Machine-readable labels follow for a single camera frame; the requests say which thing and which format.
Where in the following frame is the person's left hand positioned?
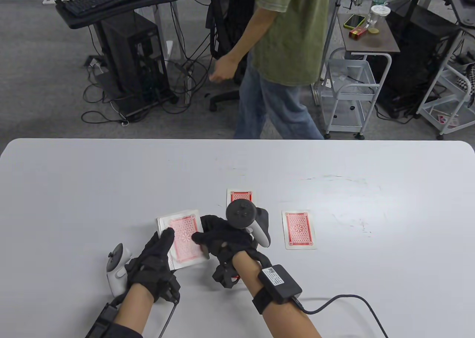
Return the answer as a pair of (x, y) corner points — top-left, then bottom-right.
(125, 227), (181, 303)

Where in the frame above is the person's right hand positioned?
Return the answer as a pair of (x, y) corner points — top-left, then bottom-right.
(191, 214), (260, 269)

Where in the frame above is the stack of red-backed cards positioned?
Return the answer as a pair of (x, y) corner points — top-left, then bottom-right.
(156, 209), (210, 271)

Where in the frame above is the person's right forearm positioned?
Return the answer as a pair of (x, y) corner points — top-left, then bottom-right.
(232, 252), (323, 338)

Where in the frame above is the black mesh office chair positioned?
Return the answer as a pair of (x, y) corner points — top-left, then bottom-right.
(206, 0), (260, 112)

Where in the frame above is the tangle of black floor cables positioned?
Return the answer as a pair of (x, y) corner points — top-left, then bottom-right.
(81, 54), (209, 127)

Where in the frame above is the white wire cart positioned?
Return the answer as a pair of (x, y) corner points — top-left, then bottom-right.
(416, 35), (475, 140)
(318, 48), (393, 141)

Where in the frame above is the grey tracking controller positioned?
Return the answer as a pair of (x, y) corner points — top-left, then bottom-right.
(226, 200), (271, 248)
(107, 243), (133, 296)

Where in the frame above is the black computer tower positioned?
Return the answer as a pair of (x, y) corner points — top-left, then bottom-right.
(99, 12), (172, 105)
(375, 0), (464, 120)

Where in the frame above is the glass jar white lid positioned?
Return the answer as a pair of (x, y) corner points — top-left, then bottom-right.
(367, 6), (391, 35)

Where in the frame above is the card pile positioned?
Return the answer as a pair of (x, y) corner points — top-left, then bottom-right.
(281, 209), (318, 250)
(226, 189), (256, 209)

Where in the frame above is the black white checkered cloth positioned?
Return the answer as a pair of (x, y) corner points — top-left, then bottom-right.
(455, 65), (475, 95)

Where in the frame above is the brown side table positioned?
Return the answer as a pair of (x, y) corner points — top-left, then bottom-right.
(337, 13), (400, 55)

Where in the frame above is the person's left forearm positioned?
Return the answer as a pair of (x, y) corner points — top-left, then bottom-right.
(111, 282), (156, 338)

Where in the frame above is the black wrist module cable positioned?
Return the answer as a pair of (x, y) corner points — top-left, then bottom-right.
(160, 302), (176, 338)
(293, 295), (389, 338)

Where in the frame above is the silver metal post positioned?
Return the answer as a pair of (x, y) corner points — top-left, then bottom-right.
(310, 0), (348, 106)

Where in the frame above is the green-cased phone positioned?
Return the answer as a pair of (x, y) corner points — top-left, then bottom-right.
(344, 14), (366, 29)

